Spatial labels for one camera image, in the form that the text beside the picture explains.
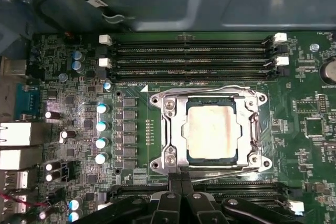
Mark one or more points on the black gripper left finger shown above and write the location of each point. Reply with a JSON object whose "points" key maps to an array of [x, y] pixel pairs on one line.
{"points": [[170, 208]]}

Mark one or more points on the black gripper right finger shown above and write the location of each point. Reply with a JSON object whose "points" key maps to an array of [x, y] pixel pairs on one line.
{"points": [[197, 208]]}

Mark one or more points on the silver topped CPU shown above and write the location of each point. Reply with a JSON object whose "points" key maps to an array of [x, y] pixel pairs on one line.
{"points": [[212, 132]]}

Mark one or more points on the metal socket cover frame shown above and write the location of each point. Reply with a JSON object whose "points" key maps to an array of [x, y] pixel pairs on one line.
{"points": [[241, 129]]}

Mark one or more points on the RAM slot white clips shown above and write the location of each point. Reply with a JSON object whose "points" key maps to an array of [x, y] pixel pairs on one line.
{"points": [[183, 63], [183, 41], [249, 198]]}

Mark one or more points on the metal CPU socket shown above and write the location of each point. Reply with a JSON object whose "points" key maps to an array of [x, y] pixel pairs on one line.
{"points": [[168, 113]]}

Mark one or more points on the green motherboard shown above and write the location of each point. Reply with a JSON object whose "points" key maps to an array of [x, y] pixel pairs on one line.
{"points": [[288, 103]]}

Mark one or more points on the round coin battery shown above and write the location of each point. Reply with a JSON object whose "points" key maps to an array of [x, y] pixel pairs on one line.
{"points": [[329, 72]]}

